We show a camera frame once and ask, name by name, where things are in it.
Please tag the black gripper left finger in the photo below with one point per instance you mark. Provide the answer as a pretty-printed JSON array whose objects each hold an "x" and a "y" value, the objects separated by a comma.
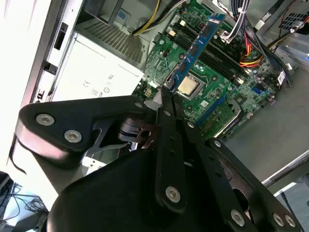
[{"x": 72, "y": 116}]

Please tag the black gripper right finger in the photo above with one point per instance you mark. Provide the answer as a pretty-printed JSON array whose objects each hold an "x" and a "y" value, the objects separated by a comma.
[{"x": 224, "y": 174}]

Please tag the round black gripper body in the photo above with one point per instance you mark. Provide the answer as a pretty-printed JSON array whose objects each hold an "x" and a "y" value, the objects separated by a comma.
[{"x": 116, "y": 198}]

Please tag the blue RAM stick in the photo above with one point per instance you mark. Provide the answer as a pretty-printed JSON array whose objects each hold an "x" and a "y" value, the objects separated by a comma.
[{"x": 200, "y": 41}]

